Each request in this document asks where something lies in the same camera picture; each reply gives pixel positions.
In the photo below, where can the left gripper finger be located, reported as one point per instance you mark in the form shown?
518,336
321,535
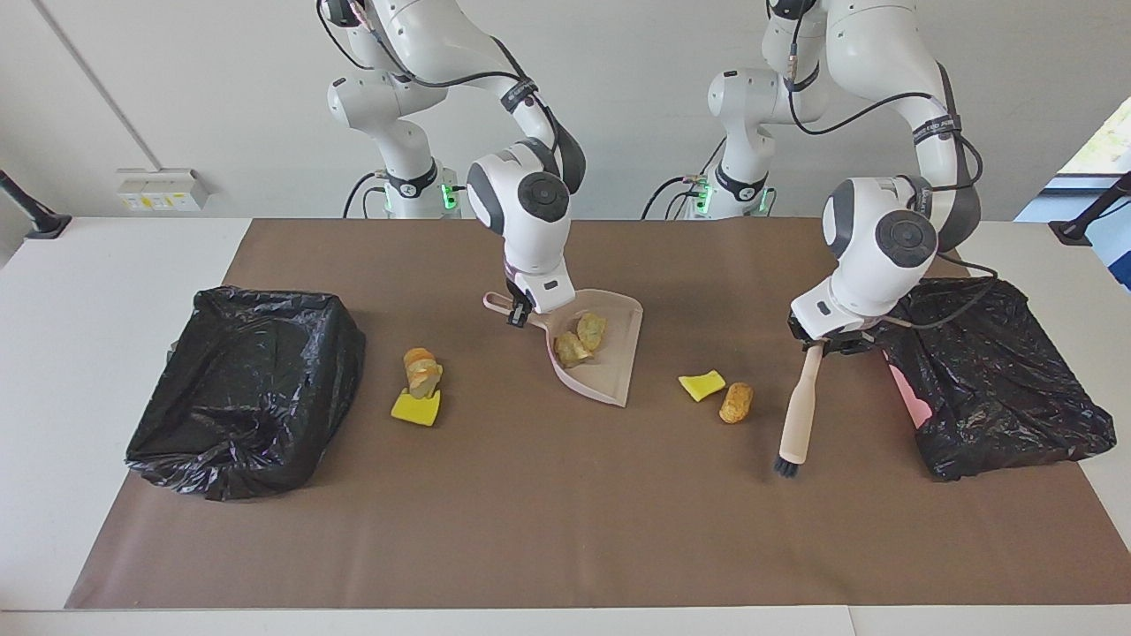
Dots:
857,344
806,332

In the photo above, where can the pale bread chunk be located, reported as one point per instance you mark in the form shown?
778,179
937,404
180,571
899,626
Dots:
592,329

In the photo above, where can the small yellow sponge wedge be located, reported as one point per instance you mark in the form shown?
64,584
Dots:
702,385

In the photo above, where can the pale paper piece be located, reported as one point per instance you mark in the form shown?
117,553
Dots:
573,351

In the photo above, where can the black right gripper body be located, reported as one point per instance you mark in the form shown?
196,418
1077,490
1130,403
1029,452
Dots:
521,300

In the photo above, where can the black clamp stand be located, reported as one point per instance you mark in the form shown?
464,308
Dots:
44,223
1074,231

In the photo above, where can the black bag lined bin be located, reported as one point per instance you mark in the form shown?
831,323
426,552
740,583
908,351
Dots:
247,397

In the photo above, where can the white wall conduit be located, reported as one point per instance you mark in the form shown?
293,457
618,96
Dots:
99,88

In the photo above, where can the white wall socket box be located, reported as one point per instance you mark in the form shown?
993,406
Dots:
159,190

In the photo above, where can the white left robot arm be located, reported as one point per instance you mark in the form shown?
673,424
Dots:
853,265

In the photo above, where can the pink bin with black liner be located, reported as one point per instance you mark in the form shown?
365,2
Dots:
990,380

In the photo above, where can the beige plastic dustpan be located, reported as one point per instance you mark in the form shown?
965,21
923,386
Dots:
610,371

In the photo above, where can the beige hand brush black bristles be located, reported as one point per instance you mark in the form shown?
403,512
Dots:
800,415

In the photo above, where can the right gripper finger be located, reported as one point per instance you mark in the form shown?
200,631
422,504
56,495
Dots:
519,319

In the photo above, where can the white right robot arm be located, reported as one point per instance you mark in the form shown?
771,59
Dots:
517,247

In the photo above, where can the brown paper table mat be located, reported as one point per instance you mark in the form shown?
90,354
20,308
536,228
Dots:
618,530

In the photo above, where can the brown paper ball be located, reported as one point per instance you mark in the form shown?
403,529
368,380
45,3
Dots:
736,403

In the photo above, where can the window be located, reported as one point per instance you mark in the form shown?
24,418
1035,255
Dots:
1109,146

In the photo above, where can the brown bread roll piece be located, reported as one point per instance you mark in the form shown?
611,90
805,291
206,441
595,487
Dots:
421,371

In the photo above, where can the notched yellow sponge piece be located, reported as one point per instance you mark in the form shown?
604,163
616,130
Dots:
413,411

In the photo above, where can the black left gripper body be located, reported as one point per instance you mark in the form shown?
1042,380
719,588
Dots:
839,338

